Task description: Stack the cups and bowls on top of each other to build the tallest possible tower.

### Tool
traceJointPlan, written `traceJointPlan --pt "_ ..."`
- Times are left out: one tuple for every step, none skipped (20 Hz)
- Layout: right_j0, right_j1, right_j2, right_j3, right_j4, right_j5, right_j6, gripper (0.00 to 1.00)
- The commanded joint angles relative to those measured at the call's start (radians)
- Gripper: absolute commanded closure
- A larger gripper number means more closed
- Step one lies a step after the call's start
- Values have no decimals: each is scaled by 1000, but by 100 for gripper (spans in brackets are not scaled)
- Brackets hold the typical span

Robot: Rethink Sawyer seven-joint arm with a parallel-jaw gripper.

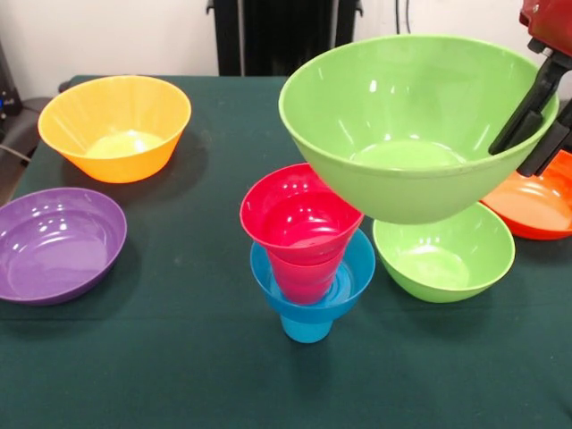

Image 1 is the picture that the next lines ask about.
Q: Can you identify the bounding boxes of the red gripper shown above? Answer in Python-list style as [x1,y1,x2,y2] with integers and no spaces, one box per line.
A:
[487,0,572,178]

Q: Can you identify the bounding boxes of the green bowl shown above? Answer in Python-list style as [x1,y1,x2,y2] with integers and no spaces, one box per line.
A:
[372,201,517,304]
[278,34,561,226]

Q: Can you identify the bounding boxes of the blue bowl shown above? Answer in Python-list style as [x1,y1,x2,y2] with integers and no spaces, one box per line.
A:
[249,228,377,321]

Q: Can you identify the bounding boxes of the red bowl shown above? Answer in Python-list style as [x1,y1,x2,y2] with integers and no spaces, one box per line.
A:
[240,163,366,268]

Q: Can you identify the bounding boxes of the red cup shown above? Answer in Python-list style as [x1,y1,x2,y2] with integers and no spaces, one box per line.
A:
[266,249,348,307]

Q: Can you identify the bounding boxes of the blue cup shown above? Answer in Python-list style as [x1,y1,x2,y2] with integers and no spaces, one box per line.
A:
[280,312,334,345]

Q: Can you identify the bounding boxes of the purple bowl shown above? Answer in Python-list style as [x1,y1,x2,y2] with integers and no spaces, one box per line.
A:
[0,186,129,307]

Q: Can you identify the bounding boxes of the orange bowl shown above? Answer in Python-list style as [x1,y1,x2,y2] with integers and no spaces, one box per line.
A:
[480,150,572,241]

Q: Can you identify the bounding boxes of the yellow bowl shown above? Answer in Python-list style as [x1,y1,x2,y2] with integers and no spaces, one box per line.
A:
[37,74,193,184]

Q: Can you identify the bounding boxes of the dark green tablecloth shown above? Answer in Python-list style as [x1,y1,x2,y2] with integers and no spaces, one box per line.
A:
[0,74,572,429]

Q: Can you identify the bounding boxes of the black computer box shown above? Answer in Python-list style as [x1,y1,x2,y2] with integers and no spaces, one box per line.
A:
[0,42,23,120]

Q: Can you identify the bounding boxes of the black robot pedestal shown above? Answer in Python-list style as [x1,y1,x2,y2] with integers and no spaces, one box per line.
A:
[206,0,364,77]

